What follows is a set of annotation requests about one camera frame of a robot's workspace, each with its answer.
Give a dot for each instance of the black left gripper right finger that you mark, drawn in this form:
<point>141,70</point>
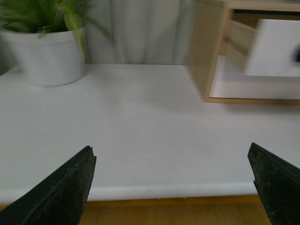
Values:
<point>278,185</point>

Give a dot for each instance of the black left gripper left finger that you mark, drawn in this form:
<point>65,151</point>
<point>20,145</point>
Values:
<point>59,199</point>

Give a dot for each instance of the white drawer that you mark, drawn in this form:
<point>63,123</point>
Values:
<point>230,82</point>
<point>265,50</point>

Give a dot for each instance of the white plant pot left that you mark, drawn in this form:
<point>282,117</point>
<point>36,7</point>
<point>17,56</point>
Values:
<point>48,60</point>

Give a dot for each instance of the green plant left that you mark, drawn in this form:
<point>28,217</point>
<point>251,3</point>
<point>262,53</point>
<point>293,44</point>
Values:
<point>50,16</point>

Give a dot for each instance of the black drawer handle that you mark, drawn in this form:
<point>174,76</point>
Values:
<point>295,58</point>

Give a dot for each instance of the wooden drawer cabinet frame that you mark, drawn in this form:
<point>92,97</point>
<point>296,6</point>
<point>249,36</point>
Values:
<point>208,37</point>

